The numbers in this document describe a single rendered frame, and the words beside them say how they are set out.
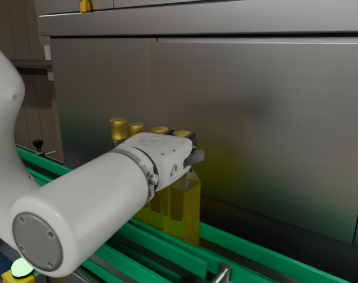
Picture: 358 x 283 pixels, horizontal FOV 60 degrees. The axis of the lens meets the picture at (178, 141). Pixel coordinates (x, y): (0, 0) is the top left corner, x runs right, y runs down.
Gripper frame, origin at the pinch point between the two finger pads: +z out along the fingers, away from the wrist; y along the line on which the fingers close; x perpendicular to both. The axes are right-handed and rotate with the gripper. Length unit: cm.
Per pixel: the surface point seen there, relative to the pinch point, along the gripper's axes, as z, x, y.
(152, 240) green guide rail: -3.9, 19.1, 3.7
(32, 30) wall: 217, -26, 270
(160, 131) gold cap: 1.9, -0.9, 4.6
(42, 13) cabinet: 194, -41, 228
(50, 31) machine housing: 28, -20, 55
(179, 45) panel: 15.6, -16.1, 6.7
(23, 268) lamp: -10.5, 30.4, 32.4
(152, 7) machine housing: 18.6, -24.2, 14.6
